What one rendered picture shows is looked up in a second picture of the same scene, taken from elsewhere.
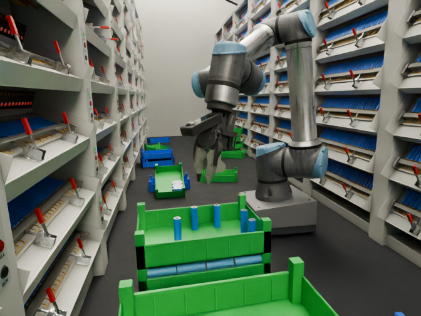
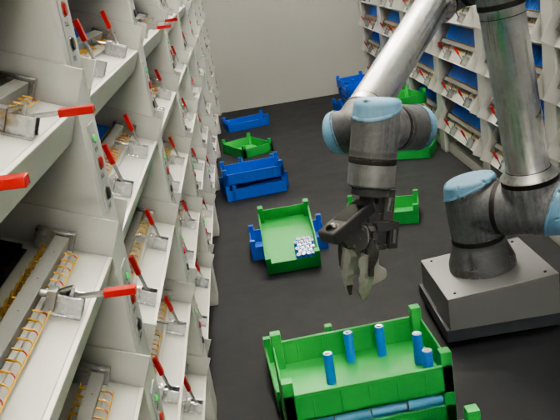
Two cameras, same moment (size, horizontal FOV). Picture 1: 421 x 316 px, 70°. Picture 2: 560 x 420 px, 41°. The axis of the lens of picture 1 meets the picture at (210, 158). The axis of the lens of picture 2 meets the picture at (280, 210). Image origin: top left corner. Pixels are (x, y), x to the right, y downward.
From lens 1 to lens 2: 0.65 m
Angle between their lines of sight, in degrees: 10
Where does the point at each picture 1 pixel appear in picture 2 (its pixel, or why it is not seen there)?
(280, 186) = (492, 251)
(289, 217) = (511, 306)
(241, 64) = (395, 130)
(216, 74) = (361, 150)
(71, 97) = not seen: hidden behind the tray
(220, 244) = (387, 387)
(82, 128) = (162, 213)
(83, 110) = (160, 186)
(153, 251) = (305, 402)
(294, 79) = (498, 72)
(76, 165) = not seen: hidden behind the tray
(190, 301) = not seen: outside the picture
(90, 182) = (182, 289)
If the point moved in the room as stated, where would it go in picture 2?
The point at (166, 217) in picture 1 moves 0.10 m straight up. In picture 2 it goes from (311, 347) to (303, 301)
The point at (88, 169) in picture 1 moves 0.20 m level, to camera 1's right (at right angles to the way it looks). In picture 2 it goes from (177, 272) to (260, 262)
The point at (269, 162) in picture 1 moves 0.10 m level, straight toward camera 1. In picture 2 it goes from (467, 212) to (466, 226)
